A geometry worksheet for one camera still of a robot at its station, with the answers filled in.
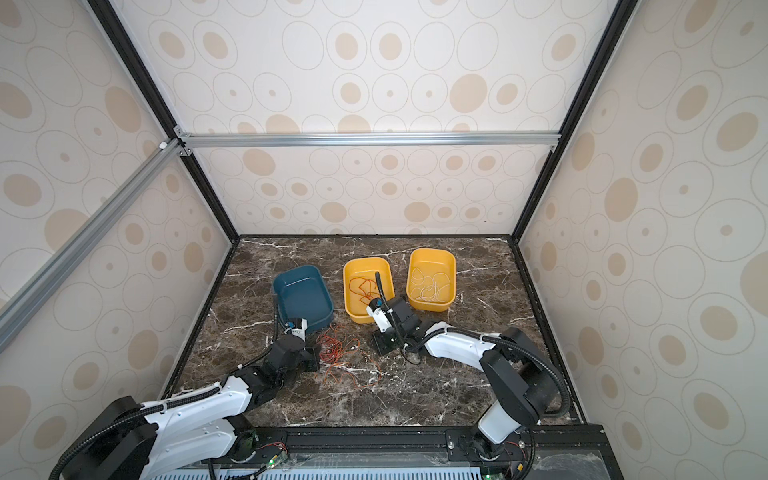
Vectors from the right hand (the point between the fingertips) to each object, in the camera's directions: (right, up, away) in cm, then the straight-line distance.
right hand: (373, 340), depth 87 cm
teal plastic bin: (-26, +13, +17) cm, 34 cm away
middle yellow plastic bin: (-6, +15, +18) cm, 24 cm away
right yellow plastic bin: (+20, +23, +22) cm, 38 cm away
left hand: (-12, -1, -1) cm, 13 cm away
